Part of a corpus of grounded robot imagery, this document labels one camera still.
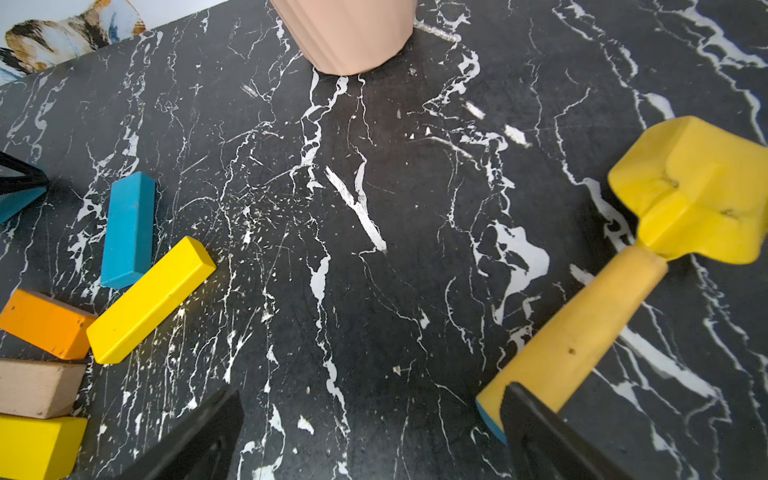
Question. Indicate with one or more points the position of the teal block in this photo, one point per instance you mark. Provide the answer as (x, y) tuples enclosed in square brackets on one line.
[(127, 254), (13, 203)]

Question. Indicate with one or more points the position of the yellow toy shovel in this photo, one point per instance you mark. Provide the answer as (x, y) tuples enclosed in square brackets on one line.
[(694, 188)]

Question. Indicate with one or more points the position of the natural wood block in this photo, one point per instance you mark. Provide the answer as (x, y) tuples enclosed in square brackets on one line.
[(39, 390)]

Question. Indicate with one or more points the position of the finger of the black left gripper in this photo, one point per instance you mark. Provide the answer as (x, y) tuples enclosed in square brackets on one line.
[(27, 176)]

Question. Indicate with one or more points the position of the orange block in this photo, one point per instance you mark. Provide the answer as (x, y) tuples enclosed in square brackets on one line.
[(48, 324)]

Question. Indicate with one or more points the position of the pink ribbed plant pot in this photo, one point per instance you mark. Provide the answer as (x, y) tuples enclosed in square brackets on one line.
[(345, 38)]

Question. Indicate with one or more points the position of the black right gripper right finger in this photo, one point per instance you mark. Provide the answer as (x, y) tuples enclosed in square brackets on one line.
[(543, 446)]

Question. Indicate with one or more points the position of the yellow block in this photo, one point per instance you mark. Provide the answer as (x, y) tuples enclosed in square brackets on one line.
[(144, 306), (40, 449)]

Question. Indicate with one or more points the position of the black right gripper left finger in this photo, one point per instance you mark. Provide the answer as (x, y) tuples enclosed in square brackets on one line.
[(200, 447)]

